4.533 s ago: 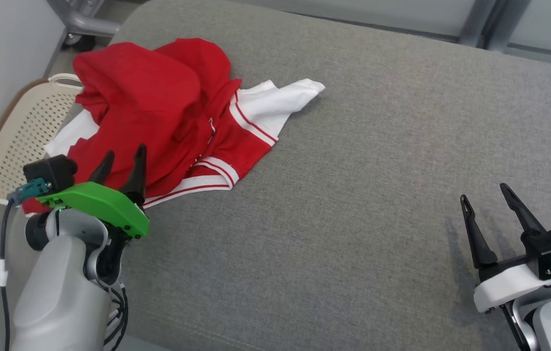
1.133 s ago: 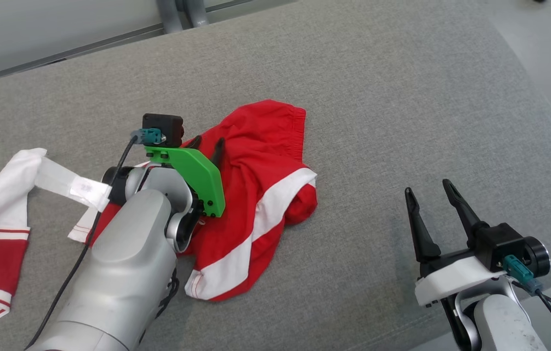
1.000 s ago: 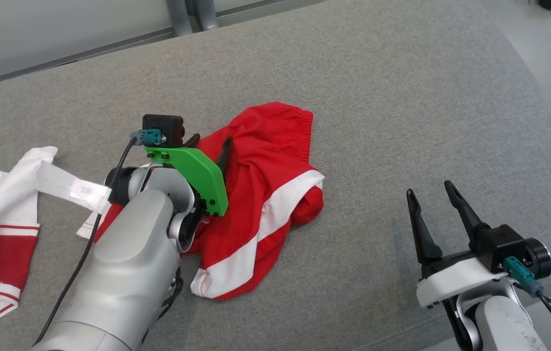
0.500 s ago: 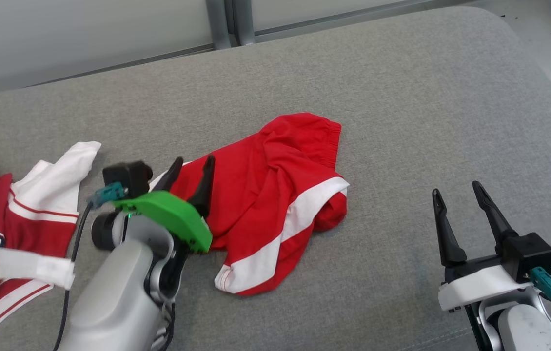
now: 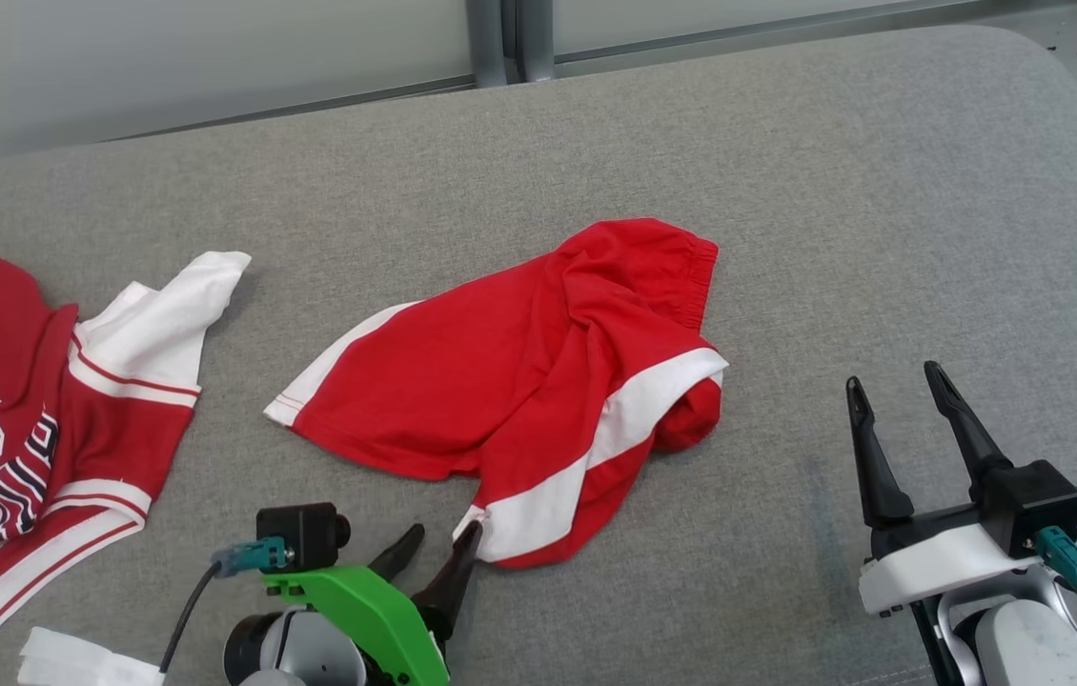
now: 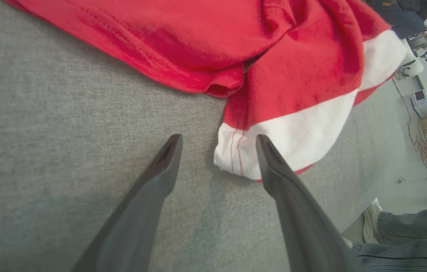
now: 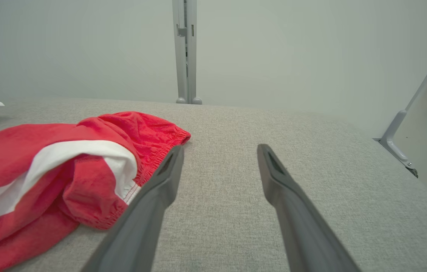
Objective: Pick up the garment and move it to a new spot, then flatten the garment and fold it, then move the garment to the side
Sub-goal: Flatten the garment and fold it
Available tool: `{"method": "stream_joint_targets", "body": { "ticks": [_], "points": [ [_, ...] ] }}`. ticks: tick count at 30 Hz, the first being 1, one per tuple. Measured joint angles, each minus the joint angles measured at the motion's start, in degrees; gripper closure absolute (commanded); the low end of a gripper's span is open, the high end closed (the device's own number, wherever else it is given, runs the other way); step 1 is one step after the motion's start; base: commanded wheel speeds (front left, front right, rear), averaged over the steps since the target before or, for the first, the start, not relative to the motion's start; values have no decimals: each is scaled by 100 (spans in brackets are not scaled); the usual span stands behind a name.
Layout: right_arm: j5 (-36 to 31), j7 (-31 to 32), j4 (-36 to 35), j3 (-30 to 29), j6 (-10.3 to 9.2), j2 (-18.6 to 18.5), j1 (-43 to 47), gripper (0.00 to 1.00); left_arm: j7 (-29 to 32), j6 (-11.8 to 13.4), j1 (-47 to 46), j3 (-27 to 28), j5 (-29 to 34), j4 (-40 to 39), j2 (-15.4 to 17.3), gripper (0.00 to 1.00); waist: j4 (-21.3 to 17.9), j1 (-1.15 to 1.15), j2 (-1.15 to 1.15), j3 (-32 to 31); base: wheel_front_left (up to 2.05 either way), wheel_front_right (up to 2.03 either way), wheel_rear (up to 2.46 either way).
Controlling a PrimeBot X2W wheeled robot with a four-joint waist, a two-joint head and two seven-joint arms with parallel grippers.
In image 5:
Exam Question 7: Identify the teal right camera connector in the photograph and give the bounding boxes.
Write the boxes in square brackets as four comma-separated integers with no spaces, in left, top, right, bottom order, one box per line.
[1034,526,1077,612]

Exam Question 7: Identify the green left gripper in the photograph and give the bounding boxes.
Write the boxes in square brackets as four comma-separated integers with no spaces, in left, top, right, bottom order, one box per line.
[262,520,484,686]

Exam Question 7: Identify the grey partition post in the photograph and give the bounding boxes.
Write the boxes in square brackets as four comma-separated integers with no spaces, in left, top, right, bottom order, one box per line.
[514,0,559,84]
[465,0,513,89]

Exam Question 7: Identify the black left camera cable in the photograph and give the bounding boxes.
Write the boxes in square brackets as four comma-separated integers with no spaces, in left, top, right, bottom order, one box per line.
[159,562,221,674]

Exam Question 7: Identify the teal left camera connector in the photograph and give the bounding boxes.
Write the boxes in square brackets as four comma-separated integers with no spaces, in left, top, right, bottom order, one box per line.
[212,536,295,579]

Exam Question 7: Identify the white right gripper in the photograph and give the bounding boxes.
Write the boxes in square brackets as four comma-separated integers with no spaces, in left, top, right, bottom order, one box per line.
[846,361,1041,616]

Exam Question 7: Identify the grey partition bottom rail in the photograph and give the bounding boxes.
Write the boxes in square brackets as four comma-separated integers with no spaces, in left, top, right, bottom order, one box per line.
[553,0,987,79]
[108,74,480,144]

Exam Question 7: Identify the red shorts with white stripes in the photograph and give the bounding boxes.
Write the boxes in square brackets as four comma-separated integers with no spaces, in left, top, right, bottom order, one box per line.
[263,218,730,571]

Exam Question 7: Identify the teal camera connector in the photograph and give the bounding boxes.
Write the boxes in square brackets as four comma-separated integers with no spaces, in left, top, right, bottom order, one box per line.
[212,536,295,579]
[1034,526,1077,612]

